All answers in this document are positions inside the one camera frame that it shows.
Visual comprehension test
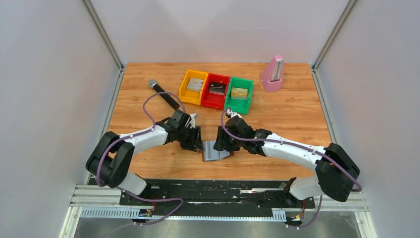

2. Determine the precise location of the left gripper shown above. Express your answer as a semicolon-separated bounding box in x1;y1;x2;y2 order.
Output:
176;125;205;152

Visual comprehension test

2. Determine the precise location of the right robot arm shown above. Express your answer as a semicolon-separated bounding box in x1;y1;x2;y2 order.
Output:
212;116;362;207

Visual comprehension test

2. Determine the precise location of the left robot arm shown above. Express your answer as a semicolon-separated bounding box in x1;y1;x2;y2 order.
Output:
85;110;204;205

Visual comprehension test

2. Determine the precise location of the gold card in green bin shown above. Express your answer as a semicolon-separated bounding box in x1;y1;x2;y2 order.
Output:
230;87;249;100

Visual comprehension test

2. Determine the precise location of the black card in red bin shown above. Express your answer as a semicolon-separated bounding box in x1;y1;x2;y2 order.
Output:
209;82;226;96

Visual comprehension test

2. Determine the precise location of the silver card in yellow bin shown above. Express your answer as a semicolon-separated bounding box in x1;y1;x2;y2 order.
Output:
187;78;204;93

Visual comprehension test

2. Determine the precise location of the green plastic bin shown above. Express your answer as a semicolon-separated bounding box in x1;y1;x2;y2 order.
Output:
224;77;254;115

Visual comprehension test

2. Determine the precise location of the yellow plastic bin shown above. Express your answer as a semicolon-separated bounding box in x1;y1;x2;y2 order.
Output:
178;69;209;105

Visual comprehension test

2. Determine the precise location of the red plastic bin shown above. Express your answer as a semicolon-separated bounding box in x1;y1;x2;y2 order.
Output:
201;73;231;110

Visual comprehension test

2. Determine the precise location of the black microphone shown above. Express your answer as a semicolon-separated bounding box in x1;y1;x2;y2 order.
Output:
148;79;180;110

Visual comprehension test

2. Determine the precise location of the pink metronome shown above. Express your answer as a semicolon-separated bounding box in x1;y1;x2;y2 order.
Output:
260;55;284;92

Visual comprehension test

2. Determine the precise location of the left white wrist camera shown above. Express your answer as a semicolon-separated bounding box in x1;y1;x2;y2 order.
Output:
186;113;198;128

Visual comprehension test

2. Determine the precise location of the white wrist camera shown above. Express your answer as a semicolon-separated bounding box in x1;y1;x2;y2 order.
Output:
186;113;198;128
226;109;242;119

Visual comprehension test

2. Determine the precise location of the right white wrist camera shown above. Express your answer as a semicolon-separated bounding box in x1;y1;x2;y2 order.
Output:
226;109;242;119

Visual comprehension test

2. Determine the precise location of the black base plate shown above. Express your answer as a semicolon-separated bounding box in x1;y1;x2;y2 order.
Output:
118;178;315;218

